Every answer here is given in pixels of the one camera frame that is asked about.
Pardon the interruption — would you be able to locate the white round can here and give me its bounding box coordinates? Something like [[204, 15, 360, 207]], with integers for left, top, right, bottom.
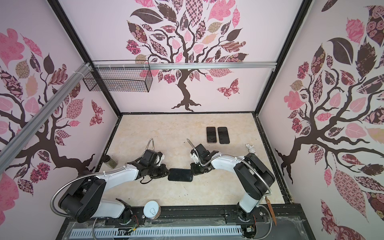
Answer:
[[143, 201, 161, 220]]

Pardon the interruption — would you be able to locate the brown wooden stick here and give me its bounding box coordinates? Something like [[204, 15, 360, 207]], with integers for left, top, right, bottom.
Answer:
[[265, 197, 277, 226]]

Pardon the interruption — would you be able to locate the white slotted cable duct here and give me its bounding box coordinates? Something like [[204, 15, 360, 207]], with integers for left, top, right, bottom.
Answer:
[[68, 226, 243, 240]]

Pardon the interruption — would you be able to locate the black wire basket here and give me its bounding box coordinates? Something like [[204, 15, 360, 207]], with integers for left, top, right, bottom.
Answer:
[[83, 60, 154, 93]]

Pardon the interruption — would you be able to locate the silver aluminium rail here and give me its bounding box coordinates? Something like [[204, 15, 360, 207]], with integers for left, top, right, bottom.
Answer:
[[1, 63, 91, 173], [94, 62, 277, 70]]

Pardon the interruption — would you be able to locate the silver aluminium rail back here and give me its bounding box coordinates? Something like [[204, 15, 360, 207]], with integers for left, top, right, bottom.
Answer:
[[94, 62, 277, 70]]

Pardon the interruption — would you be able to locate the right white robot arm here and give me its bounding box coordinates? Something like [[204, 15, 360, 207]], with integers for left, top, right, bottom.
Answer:
[[190, 144, 276, 214]]

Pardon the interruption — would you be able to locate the glass spice jar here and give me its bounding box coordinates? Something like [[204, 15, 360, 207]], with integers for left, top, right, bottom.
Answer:
[[102, 155, 118, 169]]

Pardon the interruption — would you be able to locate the silver aluminium rail left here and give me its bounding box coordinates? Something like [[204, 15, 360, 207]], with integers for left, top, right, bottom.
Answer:
[[1, 63, 91, 173]]

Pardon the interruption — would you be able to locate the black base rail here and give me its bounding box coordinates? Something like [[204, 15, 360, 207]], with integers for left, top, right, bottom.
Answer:
[[57, 204, 315, 240]]

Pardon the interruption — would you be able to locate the black smartphone with silver frame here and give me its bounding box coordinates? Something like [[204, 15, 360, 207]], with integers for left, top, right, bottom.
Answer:
[[206, 127, 217, 144]]

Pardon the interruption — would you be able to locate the small white figurine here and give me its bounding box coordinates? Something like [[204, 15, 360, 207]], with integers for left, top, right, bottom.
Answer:
[[246, 144, 257, 154]]

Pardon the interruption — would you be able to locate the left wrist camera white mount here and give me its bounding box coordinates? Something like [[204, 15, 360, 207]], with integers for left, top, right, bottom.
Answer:
[[156, 152, 165, 166]]

